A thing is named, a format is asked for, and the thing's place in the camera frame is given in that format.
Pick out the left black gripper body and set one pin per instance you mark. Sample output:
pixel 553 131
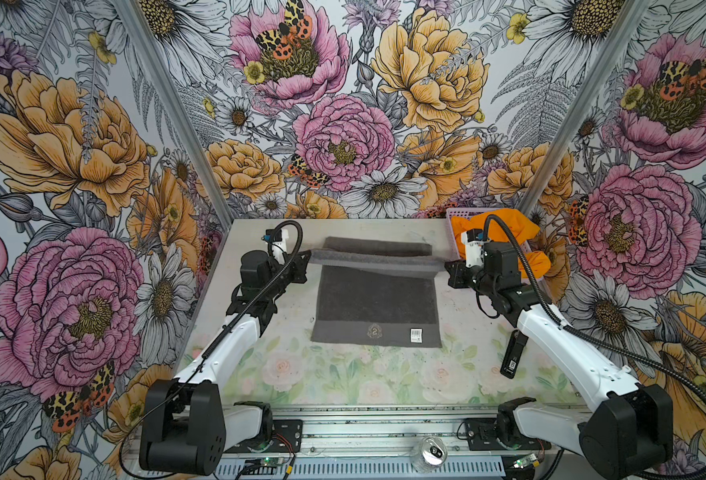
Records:
pixel 295 275

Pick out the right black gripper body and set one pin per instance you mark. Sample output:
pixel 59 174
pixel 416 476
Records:
pixel 475 277

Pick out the lilac perforated plastic basket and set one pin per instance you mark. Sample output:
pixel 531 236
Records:
pixel 524 230

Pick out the grey terry towel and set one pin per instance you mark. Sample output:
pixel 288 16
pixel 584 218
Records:
pixel 377 293

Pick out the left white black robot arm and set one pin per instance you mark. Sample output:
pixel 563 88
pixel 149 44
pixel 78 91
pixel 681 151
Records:
pixel 186 426

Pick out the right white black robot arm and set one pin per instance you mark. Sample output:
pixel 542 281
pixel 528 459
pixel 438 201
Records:
pixel 628 428

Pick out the black tag with label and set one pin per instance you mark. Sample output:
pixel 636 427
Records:
pixel 513 353

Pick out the left green circuit board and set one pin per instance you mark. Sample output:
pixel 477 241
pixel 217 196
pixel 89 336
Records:
pixel 266 463

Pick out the green circuit board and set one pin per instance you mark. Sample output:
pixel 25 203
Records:
pixel 528 461
pixel 266 463

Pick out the right green circuit board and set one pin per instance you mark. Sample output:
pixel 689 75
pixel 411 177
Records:
pixel 528 461

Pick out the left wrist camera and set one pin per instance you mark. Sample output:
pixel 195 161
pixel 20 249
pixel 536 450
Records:
pixel 277 243

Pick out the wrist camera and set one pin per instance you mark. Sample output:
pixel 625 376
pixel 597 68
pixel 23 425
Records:
pixel 277 243
pixel 473 241

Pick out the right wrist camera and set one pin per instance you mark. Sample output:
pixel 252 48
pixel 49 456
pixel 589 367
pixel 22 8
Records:
pixel 473 241

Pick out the left aluminium corner post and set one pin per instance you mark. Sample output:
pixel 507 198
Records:
pixel 153 62

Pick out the aluminium corner post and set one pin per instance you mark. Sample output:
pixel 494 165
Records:
pixel 153 62
pixel 629 18

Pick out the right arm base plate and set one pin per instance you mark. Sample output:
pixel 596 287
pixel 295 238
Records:
pixel 483 434

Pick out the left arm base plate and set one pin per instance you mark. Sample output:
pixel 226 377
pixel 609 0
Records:
pixel 285 437

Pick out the aluminium rail frame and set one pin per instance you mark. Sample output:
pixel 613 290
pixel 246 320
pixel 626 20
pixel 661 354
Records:
pixel 365 428

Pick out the right aluminium corner post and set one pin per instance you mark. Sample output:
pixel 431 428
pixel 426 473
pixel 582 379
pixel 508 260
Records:
pixel 629 18

